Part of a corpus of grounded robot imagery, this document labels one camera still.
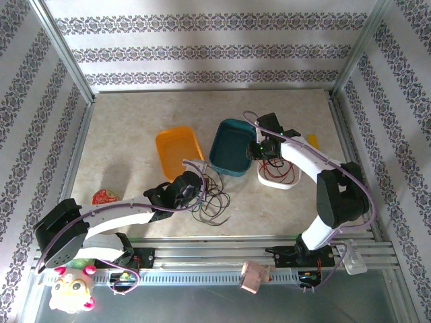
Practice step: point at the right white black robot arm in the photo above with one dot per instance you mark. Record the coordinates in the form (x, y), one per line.
(336, 195)

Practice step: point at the teal plastic bin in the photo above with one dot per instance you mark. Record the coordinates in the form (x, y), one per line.
(230, 151)

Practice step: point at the white plastic bin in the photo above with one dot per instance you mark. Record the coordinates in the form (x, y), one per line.
(279, 183)

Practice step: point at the orange plastic bin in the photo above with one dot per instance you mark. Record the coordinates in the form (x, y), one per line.
(176, 151)

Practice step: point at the yellow plastic block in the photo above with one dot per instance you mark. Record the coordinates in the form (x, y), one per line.
(314, 141)

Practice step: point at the red printed tape roll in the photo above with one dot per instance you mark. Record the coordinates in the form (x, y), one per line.
(104, 197)

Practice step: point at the small circuit board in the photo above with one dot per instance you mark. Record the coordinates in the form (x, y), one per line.
(124, 277)
(308, 278)

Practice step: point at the white pink plush toy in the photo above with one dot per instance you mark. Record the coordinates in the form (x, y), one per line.
(72, 289)

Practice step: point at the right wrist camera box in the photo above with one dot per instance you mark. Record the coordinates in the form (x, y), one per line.
(259, 134)

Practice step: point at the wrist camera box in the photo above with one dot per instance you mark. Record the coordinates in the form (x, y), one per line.
(259, 134)
(197, 164)

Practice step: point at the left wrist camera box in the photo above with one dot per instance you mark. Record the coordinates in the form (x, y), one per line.
(197, 164)

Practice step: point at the aluminium front rail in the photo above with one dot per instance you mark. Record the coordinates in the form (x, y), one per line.
(208, 250)

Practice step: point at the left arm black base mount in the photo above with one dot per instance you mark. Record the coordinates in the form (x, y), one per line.
(144, 257)

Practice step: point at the aluminium side rail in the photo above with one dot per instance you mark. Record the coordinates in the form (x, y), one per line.
(350, 134)
(79, 148)

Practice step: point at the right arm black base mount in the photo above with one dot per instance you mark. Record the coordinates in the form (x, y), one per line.
(284, 255)

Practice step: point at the grey metal base plate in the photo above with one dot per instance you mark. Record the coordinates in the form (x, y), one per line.
(208, 304)

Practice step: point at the aluminium frame post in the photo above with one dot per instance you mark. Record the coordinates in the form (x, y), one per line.
(64, 54)
(362, 50)

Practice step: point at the clear plastic bracket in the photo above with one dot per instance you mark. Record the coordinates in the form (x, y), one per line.
(353, 262)

